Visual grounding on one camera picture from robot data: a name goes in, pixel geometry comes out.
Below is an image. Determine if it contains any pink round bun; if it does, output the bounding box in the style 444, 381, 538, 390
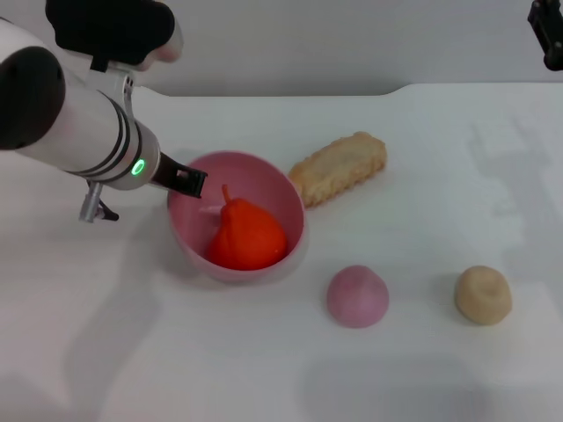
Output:
325, 264, 390, 329

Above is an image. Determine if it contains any pink plastic bowl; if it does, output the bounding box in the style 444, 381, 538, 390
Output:
166, 150, 307, 285

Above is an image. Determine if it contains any silver left camera bracket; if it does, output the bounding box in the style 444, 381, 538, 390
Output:
85, 59, 135, 118

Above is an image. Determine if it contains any orange toy fruit with stem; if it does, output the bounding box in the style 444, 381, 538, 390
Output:
207, 184, 289, 272

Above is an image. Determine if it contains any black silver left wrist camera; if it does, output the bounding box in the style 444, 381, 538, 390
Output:
44, 0, 185, 74

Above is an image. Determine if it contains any beige round bun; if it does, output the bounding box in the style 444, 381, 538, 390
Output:
454, 265, 514, 327

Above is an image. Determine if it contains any long beige bread loaf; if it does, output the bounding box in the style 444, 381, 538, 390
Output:
288, 130, 389, 208

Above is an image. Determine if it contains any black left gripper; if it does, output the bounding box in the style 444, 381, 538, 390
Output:
149, 151, 208, 200

